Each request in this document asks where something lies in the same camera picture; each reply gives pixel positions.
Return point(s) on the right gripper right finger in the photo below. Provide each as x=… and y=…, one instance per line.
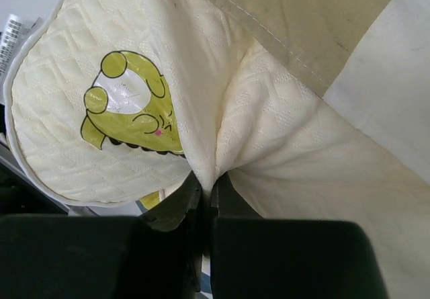
x=256, y=257

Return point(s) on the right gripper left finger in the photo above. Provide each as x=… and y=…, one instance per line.
x=154, y=255

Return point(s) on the cream quilted pillow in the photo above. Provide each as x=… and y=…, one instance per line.
x=110, y=101

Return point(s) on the blue beige patchwork pillowcase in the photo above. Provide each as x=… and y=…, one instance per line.
x=367, y=61

